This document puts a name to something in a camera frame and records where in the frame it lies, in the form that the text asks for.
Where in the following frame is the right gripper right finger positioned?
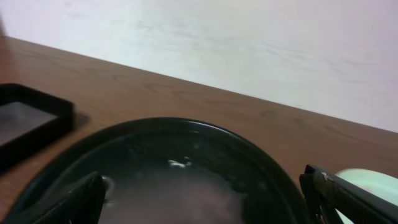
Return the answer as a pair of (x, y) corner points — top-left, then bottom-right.
(299, 165), (397, 224)

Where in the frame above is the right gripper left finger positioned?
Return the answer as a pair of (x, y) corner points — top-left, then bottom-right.
(6, 172), (106, 224)

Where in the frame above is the light blue plate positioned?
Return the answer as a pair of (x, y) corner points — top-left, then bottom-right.
(335, 169), (397, 218)

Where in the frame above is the black round tray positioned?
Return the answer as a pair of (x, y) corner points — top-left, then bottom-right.
(6, 118), (310, 223)

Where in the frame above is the black rectangular water tray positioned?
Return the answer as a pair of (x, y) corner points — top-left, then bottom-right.
(1, 83), (75, 173)

